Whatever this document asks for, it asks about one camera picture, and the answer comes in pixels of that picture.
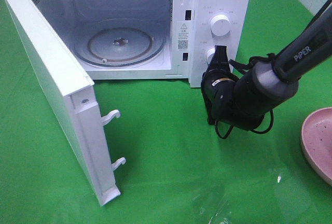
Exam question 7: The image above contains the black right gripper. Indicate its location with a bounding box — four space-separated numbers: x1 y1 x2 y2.
201 45 238 125

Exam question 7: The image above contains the pink speckled plate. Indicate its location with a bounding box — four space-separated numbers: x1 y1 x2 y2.
301 107 331 185

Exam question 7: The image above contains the white microwave door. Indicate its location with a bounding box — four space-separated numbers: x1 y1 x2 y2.
5 0 126 205

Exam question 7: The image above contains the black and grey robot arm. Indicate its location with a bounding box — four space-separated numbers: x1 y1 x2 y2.
201 0 331 133

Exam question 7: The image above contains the lower white microwave knob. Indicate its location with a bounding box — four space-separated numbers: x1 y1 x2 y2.
205 48 215 65

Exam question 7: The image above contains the white microwave knob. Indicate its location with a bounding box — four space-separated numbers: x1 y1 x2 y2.
205 48 215 65
210 14 231 36

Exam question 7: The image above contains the upper white microwave knob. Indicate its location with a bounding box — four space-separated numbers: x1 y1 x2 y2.
210 14 231 36

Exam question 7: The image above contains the white microwave oven body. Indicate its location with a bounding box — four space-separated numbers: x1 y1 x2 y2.
32 0 249 88

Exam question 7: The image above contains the black camera cable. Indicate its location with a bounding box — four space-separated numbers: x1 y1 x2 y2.
214 52 275 139

